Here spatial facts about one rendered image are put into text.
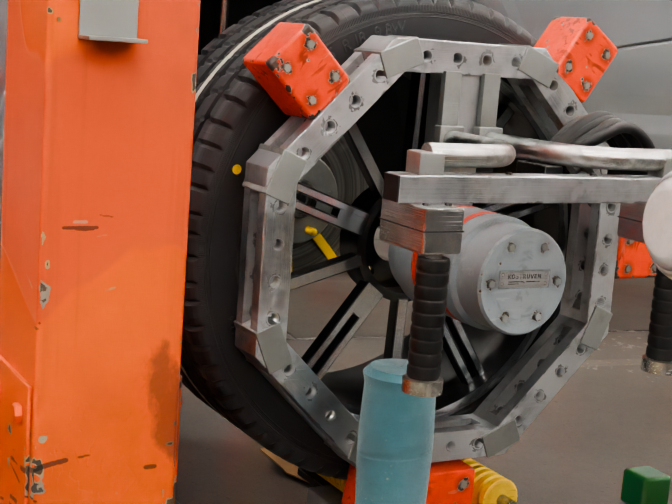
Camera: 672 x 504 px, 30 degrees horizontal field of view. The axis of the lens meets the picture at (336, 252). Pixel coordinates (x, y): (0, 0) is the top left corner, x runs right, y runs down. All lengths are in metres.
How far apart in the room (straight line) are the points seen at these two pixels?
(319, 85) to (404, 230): 0.23
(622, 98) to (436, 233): 1.07
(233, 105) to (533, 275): 0.41
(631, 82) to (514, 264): 0.93
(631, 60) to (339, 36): 0.88
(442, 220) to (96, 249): 0.36
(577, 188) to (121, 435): 0.57
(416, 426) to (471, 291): 0.17
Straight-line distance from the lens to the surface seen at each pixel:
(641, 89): 2.36
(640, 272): 1.79
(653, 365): 1.54
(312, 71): 1.45
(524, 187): 1.40
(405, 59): 1.51
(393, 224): 1.34
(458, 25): 1.65
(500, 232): 1.46
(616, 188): 1.48
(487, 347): 1.83
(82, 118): 1.28
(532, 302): 1.49
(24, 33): 1.35
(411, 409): 1.45
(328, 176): 2.07
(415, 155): 1.32
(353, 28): 1.57
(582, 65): 1.67
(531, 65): 1.62
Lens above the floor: 1.12
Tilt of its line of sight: 10 degrees down
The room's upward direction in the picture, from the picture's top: 4 degrees clockwise
